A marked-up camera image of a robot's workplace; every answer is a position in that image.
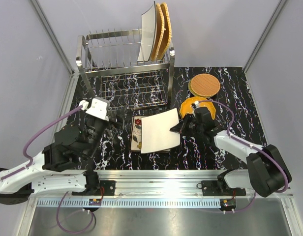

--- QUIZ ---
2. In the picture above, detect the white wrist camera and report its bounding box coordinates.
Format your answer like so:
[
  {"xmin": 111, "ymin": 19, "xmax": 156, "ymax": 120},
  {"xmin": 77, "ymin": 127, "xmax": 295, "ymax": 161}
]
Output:
[
  {"xmin": 191, "ymin": 101, "xmax": 199, "ymax": 112},
  {"xmin": 79, "ymin": 97, "xmax": 110, "ymax": 121}
]

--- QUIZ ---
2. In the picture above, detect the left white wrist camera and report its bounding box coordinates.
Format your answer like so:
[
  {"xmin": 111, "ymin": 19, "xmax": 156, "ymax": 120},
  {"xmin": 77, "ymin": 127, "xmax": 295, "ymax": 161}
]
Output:
[{"xmin": 79, "ymin": 97, "xmax": 110, "ymax": 121}]

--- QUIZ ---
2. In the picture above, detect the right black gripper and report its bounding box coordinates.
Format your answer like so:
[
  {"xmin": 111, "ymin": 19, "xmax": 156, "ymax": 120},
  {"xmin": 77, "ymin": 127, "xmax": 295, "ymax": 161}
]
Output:
[{"xmin": 171, "ymin": 113, "xmax": 204, "ymax": 137}]

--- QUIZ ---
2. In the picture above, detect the woven orange rattan plate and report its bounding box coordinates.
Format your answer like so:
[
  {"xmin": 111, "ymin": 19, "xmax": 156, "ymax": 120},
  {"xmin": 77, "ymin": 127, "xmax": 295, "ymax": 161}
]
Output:
[{"xmin": 189, "ymin": 73, "xmax": 220, "ymax": 98}]

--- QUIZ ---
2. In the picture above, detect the slotted cable duct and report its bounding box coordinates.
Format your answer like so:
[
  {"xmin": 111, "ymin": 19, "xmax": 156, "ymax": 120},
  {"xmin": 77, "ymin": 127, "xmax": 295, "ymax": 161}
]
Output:
[{"xmin": 37, "ymin": 198, "xmax": 220, "ymax": 208}]

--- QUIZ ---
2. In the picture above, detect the woven yellow basket plate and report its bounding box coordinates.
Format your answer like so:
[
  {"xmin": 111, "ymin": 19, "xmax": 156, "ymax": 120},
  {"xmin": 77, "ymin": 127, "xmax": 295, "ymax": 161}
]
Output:
[
  {"xmin": 157, "ymin": 2, "xmax": 172, "ymax": 60},
  {"xmin": 150, "ymin": 3, "xmax": 165, "ymax": 61}
]

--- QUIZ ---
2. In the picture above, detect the cream square plate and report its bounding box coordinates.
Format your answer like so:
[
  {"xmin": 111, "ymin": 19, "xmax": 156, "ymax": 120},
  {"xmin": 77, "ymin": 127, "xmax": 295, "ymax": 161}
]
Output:
[{"xmin": 137, "ymin": 2, "xmax": 156, "ymax": 62}]

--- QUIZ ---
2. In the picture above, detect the right small control board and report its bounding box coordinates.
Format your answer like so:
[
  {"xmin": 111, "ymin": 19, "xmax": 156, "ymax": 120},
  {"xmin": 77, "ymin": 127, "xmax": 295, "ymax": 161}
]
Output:
[{"xmin": 220, "ymin": 198, "xmax": 237, "ymax": 211}]

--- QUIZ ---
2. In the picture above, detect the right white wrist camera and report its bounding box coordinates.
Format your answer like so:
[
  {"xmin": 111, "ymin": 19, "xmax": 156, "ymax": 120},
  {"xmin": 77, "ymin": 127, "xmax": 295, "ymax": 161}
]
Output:
[{"xmin": 191, "ymin": 101, "xmax": 199, "ymax": 112}]

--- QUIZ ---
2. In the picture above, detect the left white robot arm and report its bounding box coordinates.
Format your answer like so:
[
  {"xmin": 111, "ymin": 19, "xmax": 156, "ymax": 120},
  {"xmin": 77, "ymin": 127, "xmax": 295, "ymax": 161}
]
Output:
[{"xmin": 0, "ymin": 114, "xmax": 124, "ymax": 205}]

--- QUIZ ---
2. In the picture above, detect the orange polka dot plate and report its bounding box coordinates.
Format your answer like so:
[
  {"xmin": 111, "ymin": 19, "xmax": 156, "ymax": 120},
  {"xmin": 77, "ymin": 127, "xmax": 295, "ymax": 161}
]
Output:
[{"xmin": 179, "ymin": 96, "xmax": 216, "ymax": 119}]

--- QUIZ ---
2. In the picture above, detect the left small control board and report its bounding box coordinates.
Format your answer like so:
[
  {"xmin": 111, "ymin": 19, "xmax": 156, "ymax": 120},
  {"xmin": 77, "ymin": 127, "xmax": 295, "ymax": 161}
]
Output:
[{"xmin": 89, "ymin": 198, "xmax": 102, "ymax": 206}]

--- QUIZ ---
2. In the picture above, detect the grey square plate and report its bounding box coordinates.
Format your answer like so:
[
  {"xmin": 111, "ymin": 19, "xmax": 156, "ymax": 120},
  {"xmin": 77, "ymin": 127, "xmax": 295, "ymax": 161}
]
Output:
[{"xmin": 141, "ymin": 108, "xmax": 180, "ymax": 154}]

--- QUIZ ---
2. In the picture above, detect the steel two-tier dish rack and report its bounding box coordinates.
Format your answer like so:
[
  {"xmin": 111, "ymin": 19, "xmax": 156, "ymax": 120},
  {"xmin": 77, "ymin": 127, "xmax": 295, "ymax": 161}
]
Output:
[{"xmin": 76, "ymin": 29, "xmax": 175, "ymax": 110}]

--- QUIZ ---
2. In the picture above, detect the small control board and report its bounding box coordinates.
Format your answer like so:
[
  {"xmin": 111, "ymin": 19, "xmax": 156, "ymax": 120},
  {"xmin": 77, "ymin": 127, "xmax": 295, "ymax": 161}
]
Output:
[
  {"xmin": 89, "ymin": 198, "xmax": 102, "ymax": 206},
  {"xmin": 220, "ymin": 198, "xmax": 237, "ymax": 211}
]

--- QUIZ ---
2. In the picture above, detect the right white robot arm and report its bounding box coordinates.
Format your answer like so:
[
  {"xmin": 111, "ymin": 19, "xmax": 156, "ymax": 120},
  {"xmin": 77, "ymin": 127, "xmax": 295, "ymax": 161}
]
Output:
[{"xmin": 170, "ymin": 107, "xmax": 292, "ymax": 197}]

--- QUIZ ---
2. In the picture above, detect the aluminium mounting rail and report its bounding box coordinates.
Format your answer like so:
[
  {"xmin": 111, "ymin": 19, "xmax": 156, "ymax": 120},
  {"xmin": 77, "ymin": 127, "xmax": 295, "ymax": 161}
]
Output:
[{"xmin": 28, "ymin": 169, "xmax": 294, "ymax": 201}]

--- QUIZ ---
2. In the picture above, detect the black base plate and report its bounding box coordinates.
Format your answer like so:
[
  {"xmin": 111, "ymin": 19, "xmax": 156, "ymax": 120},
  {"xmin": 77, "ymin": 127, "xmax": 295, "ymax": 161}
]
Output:
[
  {"xmin": 199, "ymin": 180, "xmax": 246, "ymax": 197},
  {"xmin": 71, "ymin": 180, "xmax": 116, "ymax": 197}
]

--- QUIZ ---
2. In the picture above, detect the left aluminium frame post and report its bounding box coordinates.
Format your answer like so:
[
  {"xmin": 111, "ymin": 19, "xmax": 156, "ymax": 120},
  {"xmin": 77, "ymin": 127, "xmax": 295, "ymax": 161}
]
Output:
[{"xmin": 29, "ymin": 0, "xmax": 74, "ymax": 76}]

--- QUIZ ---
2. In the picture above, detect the aluminium frame post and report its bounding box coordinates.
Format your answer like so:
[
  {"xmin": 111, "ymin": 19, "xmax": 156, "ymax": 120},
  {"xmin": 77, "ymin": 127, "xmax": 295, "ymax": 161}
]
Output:
[
  {"xmin": 29, "ymin": 0, "xmax": 74, "ymax": 76},
  {"xmin": 243, "ymin": 0, "xmax": 288, "ymax": 74}
]

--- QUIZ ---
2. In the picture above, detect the black marble pattern mat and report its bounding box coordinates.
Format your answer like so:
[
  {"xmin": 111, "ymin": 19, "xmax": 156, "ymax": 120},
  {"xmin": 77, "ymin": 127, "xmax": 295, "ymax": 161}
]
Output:
[{"xmin": 78, "ymin": 67, "xmax": 267, "ymax": 170}]

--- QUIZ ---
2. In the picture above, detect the right aluminium frame post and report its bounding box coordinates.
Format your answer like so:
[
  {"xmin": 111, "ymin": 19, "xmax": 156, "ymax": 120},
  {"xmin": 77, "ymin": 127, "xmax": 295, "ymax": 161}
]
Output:
[{"xmin": 243, "ymin": 0, "xmax": 288, "ymax": 74}]

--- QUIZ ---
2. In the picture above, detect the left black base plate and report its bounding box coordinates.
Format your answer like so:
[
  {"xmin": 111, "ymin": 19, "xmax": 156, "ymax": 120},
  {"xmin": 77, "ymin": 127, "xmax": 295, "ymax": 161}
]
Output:
[{"xmin": 71, "ymin": 180, "xmax": 116, "ymax": 197}]

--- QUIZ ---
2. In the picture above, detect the woven bamboo plate green rim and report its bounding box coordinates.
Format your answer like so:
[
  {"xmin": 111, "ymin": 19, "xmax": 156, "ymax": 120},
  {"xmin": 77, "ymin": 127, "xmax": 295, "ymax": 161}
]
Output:
[{"xmin": 188, "ymin": 83, "xmax": 200, "ymax": 96}]

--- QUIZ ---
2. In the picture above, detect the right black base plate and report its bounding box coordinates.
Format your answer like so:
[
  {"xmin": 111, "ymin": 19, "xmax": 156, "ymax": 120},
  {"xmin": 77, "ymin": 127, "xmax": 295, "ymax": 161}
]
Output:
[{"xmin": 199, "ymin": 180, "xmax": 246, "ymax": 197}]

